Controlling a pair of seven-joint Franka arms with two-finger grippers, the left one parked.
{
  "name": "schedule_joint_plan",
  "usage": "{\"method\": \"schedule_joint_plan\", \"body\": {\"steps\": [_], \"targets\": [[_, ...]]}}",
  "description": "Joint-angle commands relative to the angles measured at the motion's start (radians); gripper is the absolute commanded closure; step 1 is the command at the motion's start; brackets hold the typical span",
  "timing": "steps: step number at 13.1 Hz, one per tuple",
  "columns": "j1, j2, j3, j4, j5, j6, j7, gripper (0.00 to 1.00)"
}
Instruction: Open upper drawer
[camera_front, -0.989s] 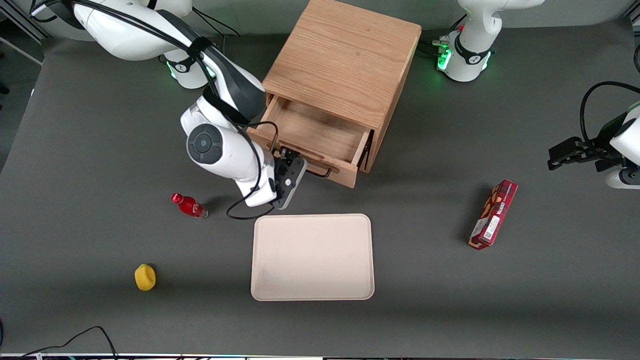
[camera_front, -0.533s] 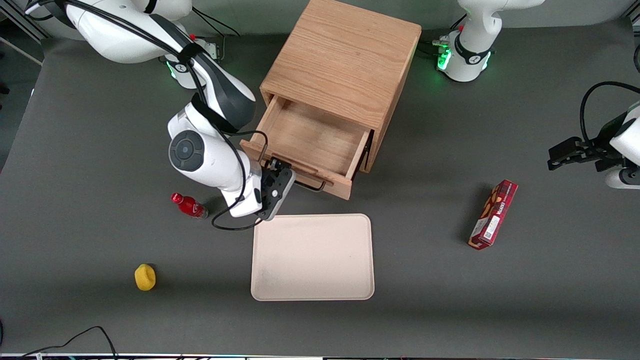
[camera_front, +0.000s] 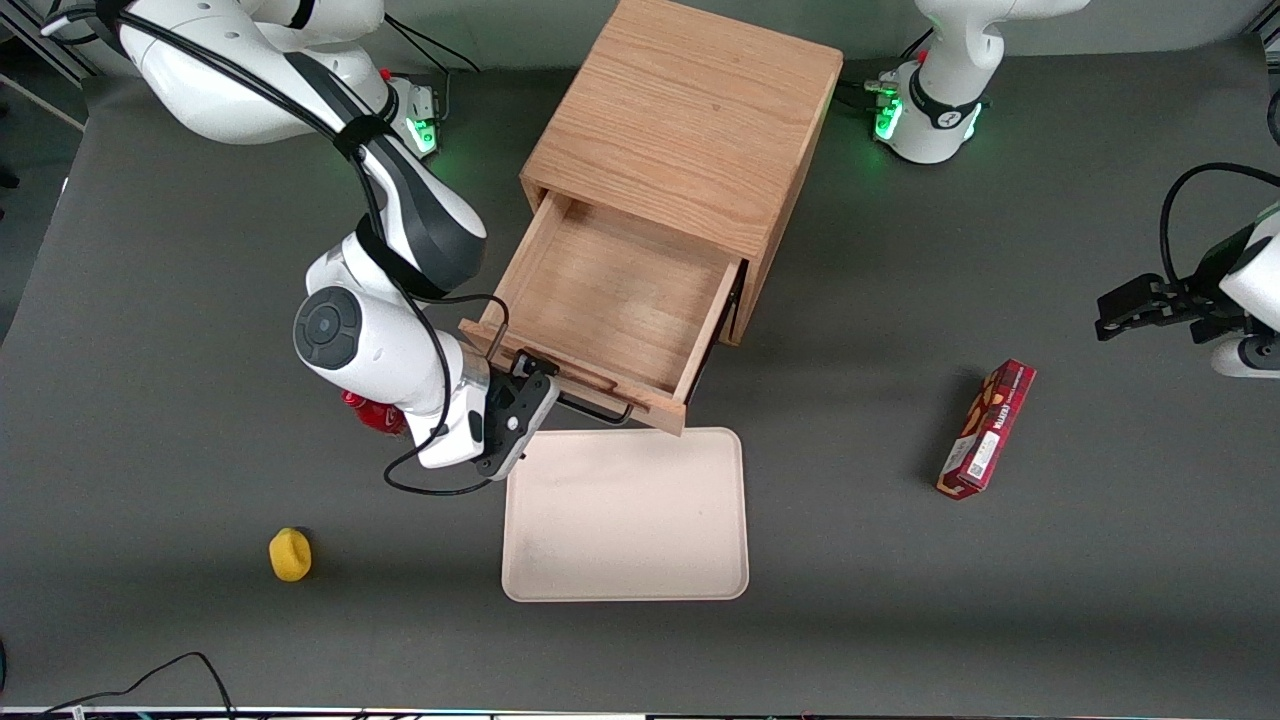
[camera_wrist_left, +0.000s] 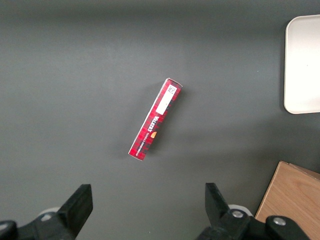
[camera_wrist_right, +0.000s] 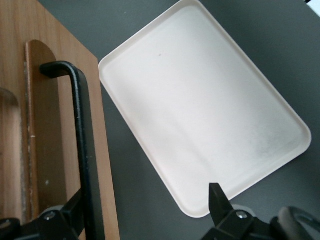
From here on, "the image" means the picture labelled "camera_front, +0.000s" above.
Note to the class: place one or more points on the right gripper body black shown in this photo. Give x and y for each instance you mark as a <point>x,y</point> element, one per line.
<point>511,391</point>

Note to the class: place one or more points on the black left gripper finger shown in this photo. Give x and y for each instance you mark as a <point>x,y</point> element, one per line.
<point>1135,298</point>
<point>1125,327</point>

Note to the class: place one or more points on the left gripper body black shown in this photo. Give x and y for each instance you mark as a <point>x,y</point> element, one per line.
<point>1205,299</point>

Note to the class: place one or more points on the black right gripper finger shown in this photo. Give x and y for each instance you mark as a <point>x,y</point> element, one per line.
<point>545,368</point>
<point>524,362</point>

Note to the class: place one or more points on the wooden drawer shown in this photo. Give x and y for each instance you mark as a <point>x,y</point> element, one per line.
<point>620,290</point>

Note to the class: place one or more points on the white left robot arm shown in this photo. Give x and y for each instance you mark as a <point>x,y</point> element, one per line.
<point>940,90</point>

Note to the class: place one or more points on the wooden drawer cabinet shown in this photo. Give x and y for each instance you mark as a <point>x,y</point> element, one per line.
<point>690,110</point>

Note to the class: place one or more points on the small red bottle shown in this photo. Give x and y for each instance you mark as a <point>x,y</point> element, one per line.
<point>372,415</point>

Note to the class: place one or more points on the beige rectangular tray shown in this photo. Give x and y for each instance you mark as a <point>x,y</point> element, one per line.
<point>625,520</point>

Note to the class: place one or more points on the red snack box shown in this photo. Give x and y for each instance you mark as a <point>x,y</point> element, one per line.
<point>985,430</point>

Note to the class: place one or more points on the yellow lemon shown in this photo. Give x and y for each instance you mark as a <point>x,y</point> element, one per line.
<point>290,555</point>

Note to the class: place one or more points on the aluminium frame rail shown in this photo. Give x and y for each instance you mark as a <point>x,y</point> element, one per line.
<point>50,55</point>

